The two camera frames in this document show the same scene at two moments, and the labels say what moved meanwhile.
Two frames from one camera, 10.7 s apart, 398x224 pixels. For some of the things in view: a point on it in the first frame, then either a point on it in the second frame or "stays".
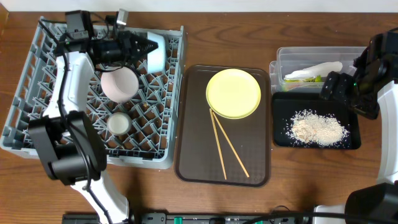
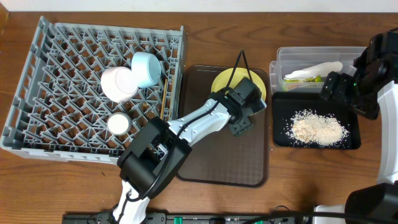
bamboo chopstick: x=211 y=111 to x=163 y=99
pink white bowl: x=120 y=85 stays
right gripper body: x=344 y=89 stays
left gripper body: x=126 y=46 to x=241 y=125
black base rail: x=276 y=218 stays
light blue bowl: x=157 y=59 to x=146 y=68
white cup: x=119 y=123 stays
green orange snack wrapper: x=317 y=79 stays
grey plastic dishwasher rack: x=154 y=111 stays
